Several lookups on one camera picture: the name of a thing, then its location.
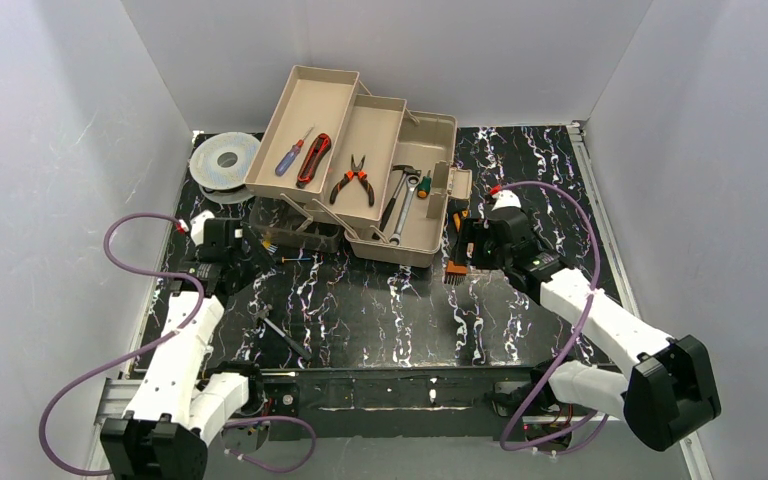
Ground green handled screwdriver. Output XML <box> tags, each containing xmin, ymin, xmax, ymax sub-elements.
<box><xmin>416</xmin><ymin>170</ymin><xmax>432</xmax><ymax>199</ymax></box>

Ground yellow black hex key set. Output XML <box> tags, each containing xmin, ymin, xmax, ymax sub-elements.
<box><xmin>262</xmin><ymin>240</ymin><xmax>278</xmax><ymax>255</ymax></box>

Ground orange hex key set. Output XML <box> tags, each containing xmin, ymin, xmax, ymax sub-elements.
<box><xmin>443</xmin><ymin>260</ymin><xmax>470</xmax><ymax>286</ymax></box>

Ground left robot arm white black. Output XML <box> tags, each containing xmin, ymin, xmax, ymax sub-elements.
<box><xmin>100</xmin><ymin>211</ymin><xmax>274</xmax><ymax>479</ymax></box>

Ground red utility knife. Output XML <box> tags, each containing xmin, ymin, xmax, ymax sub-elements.
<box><xmin>296</xmin><ymin>133</ymin><xmax>332</xmax><ymax>189</ymax></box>

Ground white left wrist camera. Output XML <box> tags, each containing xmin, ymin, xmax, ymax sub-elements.
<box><xmin>175</xmin><ymin>210</ymin><xmax>215</xmax><ymax>245</ymax></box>

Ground steel combination wrench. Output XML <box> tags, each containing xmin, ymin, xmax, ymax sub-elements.
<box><xmin>388</xmin><ymin>175</ymin><xmax>420</xmax><ymax>245</ymax></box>

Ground blue handled tool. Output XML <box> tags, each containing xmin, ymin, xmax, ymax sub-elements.
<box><xmin>274</xmin><ymin>125</ymin><xmax>315</xmax><ymax>177</ymax></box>

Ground beige plastic tool box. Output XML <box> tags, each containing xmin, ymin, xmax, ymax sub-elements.
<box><xmin>246</xmin><ymin>65</ymin><xmax>472</xmax><ymax>268</ymax></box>

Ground orange black pliers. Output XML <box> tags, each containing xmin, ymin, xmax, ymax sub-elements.
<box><xmin>329</xmin><ymin>155</ymin><xmax>375</xmax><ymax>207</ymax></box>

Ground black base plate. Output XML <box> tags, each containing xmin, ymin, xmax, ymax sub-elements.
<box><xmin>234</xmin><ymin>361</ymin><xmax>541</xmax><ymax>440</ymax></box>

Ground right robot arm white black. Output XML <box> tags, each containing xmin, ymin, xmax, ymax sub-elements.
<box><xmin>452</xmin><ymin>206</ymin><xmax>722</xmax><ymax>451</ymax></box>

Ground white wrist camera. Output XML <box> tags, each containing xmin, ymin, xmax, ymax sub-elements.
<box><xmin>175</xmin><ymin>210</ymin><xmax>215</xmax><ymax>245</ymax></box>
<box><xmin>488</xmin><ymin>186</ymin><xmax>522</xmax><ymax>212</ymax></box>

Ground aluminium frame rail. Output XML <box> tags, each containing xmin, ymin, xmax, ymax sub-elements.
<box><xmin>82</xmin><ymin>377</ymin><xmax>713</xmax><ymax>480</ymax></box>

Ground white filament spool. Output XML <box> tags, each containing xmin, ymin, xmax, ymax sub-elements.
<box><xmin>188</xmin><ymin>132</ymin><xmax>260</xmax><ymax>205</ymax></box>

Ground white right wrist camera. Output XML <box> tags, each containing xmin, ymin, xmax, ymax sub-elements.
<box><xmin>488</xmin><ymin>186</ymin><xmax>522</xmax><ymax>212</ymax></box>

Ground yellow black handled screwdriver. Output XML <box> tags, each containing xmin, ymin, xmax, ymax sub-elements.
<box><xmin>281</xmin><ymin>257</ymin><xmax>314</xmax><ymax>264</ymax></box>

